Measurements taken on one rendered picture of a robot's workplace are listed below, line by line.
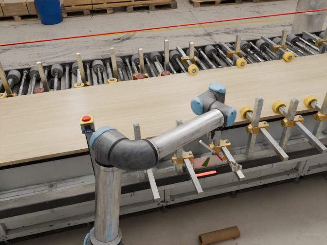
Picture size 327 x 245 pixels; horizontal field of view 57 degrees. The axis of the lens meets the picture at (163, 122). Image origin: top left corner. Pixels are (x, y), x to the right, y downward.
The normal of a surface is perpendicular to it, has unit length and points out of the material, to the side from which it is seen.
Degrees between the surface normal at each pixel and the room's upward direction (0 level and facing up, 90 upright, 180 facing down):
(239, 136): 90
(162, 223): 0
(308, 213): 0
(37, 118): 0
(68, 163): 90
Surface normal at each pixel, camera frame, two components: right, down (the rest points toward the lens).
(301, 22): -0.72, 0.43
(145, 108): -0.03, -0.80
